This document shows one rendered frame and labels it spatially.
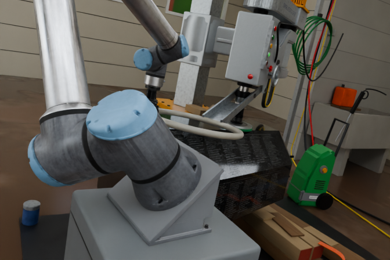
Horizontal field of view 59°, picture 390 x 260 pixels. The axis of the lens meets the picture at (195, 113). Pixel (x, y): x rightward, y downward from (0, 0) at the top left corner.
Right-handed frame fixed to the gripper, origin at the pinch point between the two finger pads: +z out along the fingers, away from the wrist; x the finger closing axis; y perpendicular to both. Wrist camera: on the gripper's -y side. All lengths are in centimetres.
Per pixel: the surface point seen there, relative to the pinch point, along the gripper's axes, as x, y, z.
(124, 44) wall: -103, -654, -39
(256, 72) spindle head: 57, -41, -37
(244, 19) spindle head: 44, -47, -67
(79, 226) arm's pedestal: -9, 78, 14
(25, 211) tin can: -63, -46, 78
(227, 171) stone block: 50, -22, 21
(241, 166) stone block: 60, -30, 18
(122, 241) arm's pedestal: 3, 89, 9
